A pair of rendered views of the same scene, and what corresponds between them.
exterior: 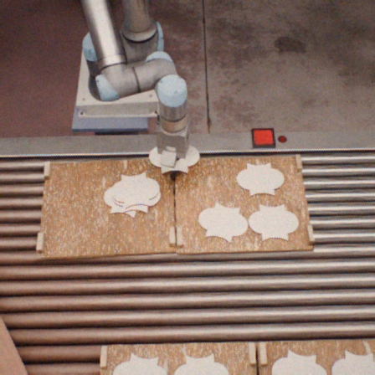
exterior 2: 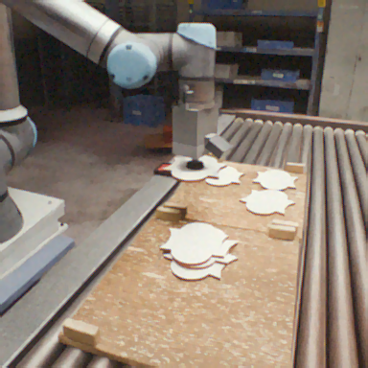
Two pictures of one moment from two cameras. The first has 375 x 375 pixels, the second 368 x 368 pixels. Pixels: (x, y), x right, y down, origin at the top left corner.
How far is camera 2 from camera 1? 166 cm
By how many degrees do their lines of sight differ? 59
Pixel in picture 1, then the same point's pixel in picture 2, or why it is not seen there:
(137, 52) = (20, 140)
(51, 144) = (13, 325)
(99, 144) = (70, 270)
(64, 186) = (129, 321)
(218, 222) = (266, 203)
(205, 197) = (228, 206)
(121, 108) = (32, 237)
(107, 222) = (233, 287)
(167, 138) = (206, 119)
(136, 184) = (186, 239)
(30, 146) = not seen: outside the picture
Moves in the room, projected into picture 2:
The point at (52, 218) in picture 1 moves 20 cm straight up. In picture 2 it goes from (194, 356) to (196, 242)
